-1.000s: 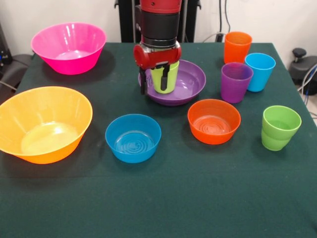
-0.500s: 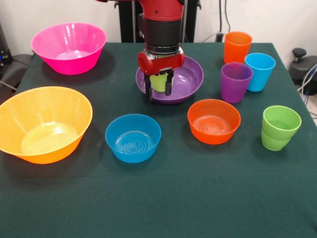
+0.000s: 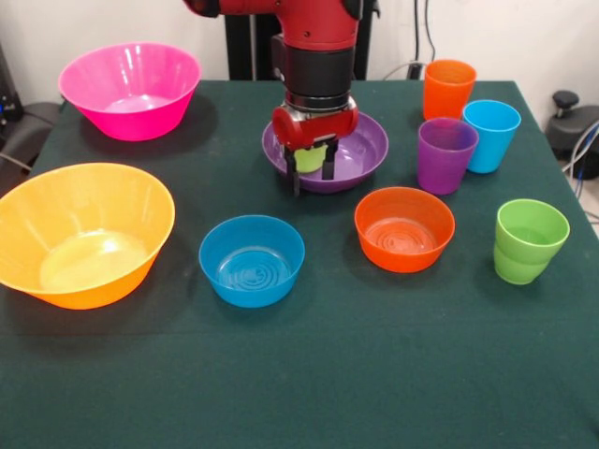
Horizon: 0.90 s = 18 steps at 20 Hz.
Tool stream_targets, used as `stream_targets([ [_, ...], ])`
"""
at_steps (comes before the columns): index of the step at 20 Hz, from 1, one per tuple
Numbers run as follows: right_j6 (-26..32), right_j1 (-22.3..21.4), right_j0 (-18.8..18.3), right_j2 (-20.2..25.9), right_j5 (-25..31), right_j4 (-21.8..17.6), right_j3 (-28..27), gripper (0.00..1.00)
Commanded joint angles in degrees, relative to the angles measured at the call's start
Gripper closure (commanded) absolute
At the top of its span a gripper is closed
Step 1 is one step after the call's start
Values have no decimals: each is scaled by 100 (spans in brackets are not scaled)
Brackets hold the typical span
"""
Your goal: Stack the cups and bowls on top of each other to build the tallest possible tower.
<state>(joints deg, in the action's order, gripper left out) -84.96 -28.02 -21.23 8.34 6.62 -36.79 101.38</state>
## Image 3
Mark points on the large pink bowl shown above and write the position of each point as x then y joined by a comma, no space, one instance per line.
93,79

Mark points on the orange cup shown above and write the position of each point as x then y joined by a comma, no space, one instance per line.
444,100

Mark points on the small orange bowl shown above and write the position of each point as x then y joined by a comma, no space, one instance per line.
402,262

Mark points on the blue cup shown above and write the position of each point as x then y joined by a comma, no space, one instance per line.
496,140

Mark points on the green cup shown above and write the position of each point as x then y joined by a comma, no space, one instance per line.
519,271
533,220

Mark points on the purple bowl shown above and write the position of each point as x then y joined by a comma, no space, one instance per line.
365,154

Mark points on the black power adapter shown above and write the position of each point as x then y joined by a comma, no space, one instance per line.
415,70

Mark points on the black equipment with knob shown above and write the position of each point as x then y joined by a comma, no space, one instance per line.
573,126

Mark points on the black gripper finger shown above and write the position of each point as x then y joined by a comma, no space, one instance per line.
329,163
294,175

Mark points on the black computer tower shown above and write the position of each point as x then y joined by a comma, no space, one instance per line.
7,93

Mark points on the large orange yellow bowl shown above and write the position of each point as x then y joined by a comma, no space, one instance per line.
70,201

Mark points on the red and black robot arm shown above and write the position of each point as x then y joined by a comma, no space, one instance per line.
318,47

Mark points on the lime yellow cup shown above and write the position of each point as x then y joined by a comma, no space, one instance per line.
310,161

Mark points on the small blue bowl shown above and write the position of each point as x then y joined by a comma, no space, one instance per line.
252,292

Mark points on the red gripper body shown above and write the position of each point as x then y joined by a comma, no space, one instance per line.
318,128

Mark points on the dark green tablecloth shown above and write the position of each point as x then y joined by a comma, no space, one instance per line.
327,374

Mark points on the purple cup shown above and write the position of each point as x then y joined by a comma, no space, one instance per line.
442,173

